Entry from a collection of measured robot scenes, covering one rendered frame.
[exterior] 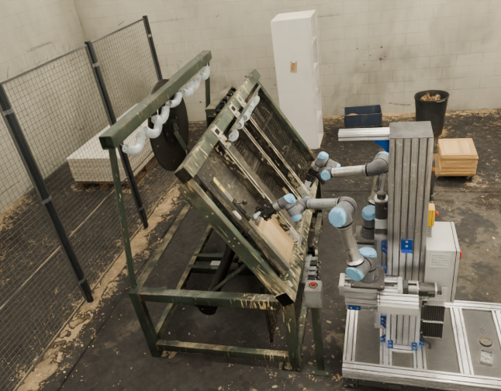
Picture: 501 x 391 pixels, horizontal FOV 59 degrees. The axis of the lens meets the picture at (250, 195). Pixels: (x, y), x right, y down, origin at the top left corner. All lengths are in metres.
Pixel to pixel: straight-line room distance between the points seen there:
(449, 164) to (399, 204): 3.32
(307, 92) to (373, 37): 1.74
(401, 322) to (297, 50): 4.45
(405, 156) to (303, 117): 4.50
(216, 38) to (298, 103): 2.34
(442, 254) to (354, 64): 5.60
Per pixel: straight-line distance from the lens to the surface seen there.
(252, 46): 8.56
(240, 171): 3.55
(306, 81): 7.05
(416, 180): 2.98
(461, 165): 6.35
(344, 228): 2.85
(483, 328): 4.20
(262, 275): 3.31
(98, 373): 4.54
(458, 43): 8.38
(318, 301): 3.39
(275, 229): 3.68
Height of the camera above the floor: 3.21
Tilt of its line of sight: 30 degrees down
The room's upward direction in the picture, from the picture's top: 9 degrees counter-clockwise
